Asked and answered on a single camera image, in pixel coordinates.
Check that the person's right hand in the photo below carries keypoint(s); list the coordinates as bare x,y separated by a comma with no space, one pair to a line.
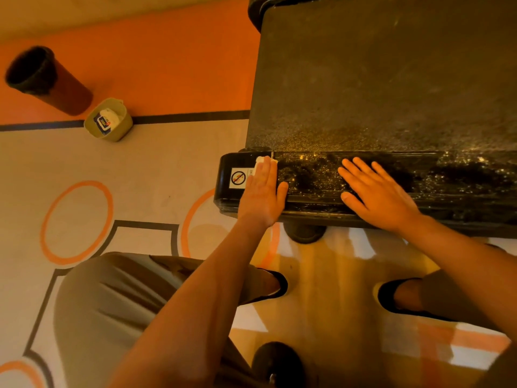
381,202

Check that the white cleaning cloth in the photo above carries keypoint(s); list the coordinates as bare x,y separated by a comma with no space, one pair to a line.
260,159

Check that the person's right little finger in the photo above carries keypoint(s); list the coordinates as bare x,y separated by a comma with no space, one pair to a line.
383,173

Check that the black right shoe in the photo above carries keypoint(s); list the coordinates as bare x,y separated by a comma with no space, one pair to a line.
387,297

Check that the person's right forearm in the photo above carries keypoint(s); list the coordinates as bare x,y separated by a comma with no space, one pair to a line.
464,266

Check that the person's left hand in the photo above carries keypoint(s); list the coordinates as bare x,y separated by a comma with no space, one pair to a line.
258,197

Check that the black treadmill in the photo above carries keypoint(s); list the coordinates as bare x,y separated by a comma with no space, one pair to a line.
383,84

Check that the person's right middle finger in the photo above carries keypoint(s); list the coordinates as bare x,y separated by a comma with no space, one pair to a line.
357,172

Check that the white and blue packet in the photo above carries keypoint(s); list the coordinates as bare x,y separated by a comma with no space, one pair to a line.
106,120

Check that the black shoe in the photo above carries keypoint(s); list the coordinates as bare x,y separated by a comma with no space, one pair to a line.
387,297
278,283

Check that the dark brown cylindrical bin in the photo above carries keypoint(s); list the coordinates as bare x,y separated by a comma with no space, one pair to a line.
52,82

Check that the small green plastic bucket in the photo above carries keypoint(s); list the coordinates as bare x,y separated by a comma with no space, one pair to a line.
117,127

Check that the black left shoe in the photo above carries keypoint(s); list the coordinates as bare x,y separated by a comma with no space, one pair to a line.
278,283

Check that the person's left thumb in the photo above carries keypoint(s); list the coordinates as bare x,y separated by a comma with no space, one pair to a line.
282,194

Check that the person's left forearm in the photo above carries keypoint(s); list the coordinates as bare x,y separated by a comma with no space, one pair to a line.
202,303

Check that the black round object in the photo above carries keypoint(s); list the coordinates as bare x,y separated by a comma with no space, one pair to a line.
278,365

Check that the person's right thumb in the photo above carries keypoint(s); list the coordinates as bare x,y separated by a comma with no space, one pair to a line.
351,202

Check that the beige trousers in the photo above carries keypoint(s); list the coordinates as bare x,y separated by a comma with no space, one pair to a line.
109,307

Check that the white warning sticker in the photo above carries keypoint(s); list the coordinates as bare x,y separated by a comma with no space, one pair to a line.
238,178

